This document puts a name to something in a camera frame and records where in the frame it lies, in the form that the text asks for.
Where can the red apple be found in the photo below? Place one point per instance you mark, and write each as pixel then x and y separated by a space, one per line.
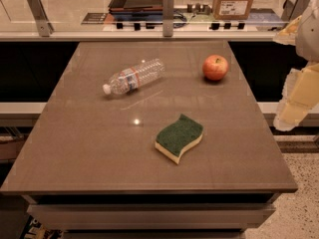
pixel 215 67

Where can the brown table with drawers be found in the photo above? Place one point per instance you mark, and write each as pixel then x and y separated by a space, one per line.
pixel 91 169

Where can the right metal rail bracket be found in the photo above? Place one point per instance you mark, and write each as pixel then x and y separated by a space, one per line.
pixel 293 8

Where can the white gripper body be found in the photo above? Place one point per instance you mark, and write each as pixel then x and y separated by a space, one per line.
pixel 309 34

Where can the left metal rail bracket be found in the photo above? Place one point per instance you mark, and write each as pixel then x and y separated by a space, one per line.
pixel 44 27

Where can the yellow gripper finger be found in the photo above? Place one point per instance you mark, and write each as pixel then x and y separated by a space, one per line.
pixel 300 95
pixel 287 35

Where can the metal rail bracket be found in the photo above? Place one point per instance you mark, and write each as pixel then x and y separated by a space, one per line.
pixel 293 8
pixel 44 27
pixel 167 18

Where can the middle metal rail bracket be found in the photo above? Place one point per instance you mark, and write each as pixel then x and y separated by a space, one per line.
pixel 167 18

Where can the green and yellow sponge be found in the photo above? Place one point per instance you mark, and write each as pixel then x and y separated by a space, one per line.
pixel 177 138

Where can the cardboard box with label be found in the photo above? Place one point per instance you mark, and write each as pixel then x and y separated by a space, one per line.
pixel 231 9

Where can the clear plastic water bottle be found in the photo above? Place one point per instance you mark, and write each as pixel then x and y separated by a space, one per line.
pixel 134 77

